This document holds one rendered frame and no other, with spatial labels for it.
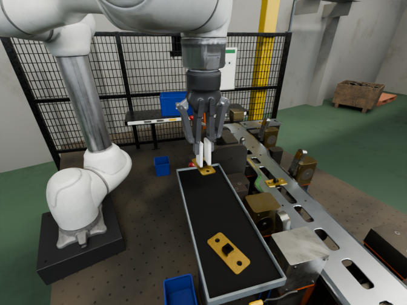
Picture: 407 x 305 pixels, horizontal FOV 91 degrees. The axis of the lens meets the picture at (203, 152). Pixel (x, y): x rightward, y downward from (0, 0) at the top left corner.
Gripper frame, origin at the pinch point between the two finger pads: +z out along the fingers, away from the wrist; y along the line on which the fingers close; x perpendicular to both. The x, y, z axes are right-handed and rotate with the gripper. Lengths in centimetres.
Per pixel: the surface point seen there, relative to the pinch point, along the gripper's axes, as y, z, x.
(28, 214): -119, 126, 157
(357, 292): 24.5, 25.5, -33.9
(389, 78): 788, 86, 332
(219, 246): -5.5, 9.2, -20.3
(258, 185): 27.1, 25.1, 7.1
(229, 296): -8.0, 9.0, -28.7
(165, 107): 12, 16, 95
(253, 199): 14.7, 17.5, -5.1
